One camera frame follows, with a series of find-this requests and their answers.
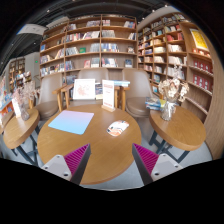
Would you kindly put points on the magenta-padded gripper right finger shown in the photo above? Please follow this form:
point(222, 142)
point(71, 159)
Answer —
point(160, 165)

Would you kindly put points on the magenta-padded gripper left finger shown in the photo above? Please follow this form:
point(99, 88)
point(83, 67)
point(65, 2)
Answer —
point(63, 165)

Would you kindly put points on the white and orange computer mouse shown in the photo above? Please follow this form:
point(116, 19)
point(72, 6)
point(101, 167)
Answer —
point(117, 128)

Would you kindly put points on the blue-pink gradient mouse pad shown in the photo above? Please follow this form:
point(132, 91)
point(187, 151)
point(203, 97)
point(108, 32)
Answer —
point(71, 121)

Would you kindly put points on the round wooden side table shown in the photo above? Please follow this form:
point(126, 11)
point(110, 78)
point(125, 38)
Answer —
point(178, 128)
point(20, 131)

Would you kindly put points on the glass vase with dried flowers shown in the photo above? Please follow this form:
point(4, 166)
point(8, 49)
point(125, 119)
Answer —
point(24, 111)
point(168, 108)

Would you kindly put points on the brown padded wooden armchair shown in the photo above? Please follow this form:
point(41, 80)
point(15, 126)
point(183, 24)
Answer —
point(138, 100)
point(91, 73)
point(48, 106)

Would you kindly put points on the stack of magazines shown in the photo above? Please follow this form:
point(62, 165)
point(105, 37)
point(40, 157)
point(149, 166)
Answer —
point(154, 103)

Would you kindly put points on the small white card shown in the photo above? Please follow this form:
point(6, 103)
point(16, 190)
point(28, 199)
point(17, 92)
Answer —
point(16, 106)

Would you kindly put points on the white framed floral picture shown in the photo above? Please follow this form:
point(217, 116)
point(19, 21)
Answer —
point(84, 89)

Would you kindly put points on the orange book display table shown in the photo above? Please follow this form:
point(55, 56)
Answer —
point(5, 110)

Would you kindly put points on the dark cover book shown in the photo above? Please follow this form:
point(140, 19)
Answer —
point(99, 91)

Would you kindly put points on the white sign on wooden base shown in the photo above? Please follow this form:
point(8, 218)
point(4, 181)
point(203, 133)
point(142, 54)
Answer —
point(108, 93)

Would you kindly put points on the stack of blue books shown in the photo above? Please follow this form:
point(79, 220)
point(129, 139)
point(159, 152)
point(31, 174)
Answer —
point(120, 83)

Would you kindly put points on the narrow distant bookshelf unit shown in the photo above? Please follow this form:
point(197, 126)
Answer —
point(16, 71)

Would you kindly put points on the tall wooden bookshelf unit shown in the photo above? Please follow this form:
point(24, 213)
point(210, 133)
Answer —
point(186, 60)

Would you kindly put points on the white hanging ceiling sign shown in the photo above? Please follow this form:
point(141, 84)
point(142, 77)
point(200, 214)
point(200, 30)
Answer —
point(31, 29)

